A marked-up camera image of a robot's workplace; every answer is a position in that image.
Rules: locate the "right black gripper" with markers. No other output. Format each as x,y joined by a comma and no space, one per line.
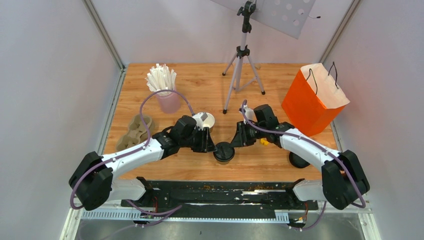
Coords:
240,139

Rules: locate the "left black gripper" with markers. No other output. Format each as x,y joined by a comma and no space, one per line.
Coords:
207,144

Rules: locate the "black plastic cup lid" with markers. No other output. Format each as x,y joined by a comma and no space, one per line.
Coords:
224,150

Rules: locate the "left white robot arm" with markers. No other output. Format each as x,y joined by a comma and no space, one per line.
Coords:
96,179

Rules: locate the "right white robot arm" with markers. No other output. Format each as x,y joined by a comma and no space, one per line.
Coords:
343,181

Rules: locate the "pink translucent straw holder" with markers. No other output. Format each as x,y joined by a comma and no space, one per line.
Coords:
169,102

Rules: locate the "grey pulp cup carrier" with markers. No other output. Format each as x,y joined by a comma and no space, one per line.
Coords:
136,134

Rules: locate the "orange paper bag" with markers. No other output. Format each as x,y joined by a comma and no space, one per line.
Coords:
314,98

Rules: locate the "bundle of white straws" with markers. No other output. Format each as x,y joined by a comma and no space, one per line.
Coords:
161,77

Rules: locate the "grey perforated panel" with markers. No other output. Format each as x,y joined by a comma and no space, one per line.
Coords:
286,16

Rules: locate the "yellow triangular plastic bracket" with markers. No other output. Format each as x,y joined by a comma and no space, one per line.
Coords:
264,141

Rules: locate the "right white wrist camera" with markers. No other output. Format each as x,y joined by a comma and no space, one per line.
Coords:
249,114

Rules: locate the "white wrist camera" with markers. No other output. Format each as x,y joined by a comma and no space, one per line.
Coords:
249,114
200,119

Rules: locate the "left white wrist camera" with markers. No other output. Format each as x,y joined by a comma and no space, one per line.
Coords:
200,119

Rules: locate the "silver camera tripod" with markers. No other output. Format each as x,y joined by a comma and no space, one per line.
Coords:
242,51

